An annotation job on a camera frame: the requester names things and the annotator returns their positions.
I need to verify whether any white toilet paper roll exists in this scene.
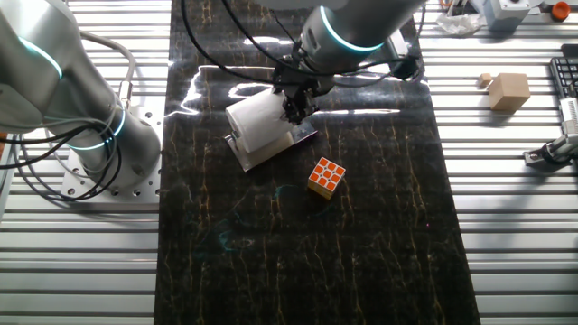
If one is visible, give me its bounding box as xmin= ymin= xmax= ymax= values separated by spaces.
xmin=224 ymin=88 xmax=299 ymax=154

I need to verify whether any grey control box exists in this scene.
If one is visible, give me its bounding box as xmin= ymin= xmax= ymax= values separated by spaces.
xmin=469 ymin=0 xmax=543 ymax=33

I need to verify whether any large wooden block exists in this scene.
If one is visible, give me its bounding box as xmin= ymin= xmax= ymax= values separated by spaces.
xmin=487 ymin=71 xmax=532 ymax=113

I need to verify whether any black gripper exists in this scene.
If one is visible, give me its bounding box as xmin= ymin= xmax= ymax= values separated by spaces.
xmin=272 ymin=54 xmax=336 ymax=126

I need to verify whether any black marble pattern mat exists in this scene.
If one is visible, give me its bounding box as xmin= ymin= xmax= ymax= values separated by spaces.
xmin=153 ymin=0 xmax=482 ymax=325

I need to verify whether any black keyboard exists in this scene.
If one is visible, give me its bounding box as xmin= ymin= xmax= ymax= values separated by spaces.
xmin=549 ymin=43 xmax=578 ymax=98

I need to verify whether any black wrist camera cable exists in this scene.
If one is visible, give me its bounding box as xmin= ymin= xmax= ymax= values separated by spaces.
xmin=180 ymin=0 xmax=424 ymax=89

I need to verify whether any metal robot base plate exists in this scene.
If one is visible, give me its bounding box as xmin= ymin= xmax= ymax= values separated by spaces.
xmin=61 ymin=97 xmax=166 ymax=202

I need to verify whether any shiny metal tray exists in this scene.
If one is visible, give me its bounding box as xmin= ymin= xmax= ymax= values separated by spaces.
xmin=224 ymin=117 xmax=318 ymax=173

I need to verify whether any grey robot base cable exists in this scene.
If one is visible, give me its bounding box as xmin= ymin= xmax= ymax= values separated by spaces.
xmin=79 ymin=30 xmax=136 ymax=109

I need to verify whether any orange red round button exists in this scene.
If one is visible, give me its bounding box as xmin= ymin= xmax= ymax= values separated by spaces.
xmin=551 ymin=1 xmax=572 ymax=23

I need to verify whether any orange white puzzle cube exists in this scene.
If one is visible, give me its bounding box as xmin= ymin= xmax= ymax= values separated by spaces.
xmin=307 ymin=156 xmax=347 ymax=200

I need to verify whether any metal camera mount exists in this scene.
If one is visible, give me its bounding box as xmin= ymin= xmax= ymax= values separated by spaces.
xmin=523 ymin=133 xmax=578 ymax=172

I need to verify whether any crumpled white plastic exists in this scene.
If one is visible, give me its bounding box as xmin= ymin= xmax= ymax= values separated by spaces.
xmin=435 ymin=12 xmax=487 ymax=36

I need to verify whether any wrist mounted camera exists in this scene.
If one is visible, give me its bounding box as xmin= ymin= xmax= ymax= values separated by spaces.
xmin=388 ymin=53 xmax=421 ymax=82

